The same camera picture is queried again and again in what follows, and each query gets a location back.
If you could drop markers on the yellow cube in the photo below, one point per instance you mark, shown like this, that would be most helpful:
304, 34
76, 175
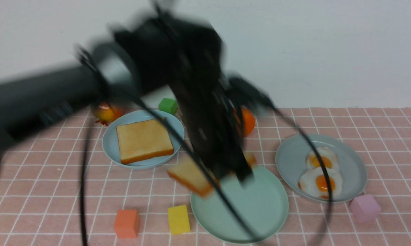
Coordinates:
178, 220

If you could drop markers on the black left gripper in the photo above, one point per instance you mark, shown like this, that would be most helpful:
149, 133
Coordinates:
211, 109

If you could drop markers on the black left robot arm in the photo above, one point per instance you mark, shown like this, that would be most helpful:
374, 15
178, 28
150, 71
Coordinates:
182, 54

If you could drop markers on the pink cube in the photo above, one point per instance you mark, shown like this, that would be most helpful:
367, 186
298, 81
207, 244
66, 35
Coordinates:
365, 208

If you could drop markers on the toast slice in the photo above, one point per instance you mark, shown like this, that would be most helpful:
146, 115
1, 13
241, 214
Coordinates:
188, 174
144, 140

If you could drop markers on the orange cube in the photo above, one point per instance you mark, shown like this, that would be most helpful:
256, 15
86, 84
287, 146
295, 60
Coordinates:
127, 223

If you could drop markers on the mint green plate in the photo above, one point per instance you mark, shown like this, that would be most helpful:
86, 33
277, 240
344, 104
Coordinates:
261, 201

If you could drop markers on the grey plate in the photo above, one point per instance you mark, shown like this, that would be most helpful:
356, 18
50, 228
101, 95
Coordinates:
291, 158

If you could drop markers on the fried egg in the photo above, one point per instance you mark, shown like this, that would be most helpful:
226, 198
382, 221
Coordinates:
314, 183
329, 158

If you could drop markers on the red yellow pomegranate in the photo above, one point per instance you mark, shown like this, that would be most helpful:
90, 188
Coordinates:
106, 114

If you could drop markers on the orange fruit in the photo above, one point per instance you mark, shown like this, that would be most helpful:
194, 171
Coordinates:
248, 121

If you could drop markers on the green cube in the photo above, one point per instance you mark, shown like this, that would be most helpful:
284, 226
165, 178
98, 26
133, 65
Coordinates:
168, 105

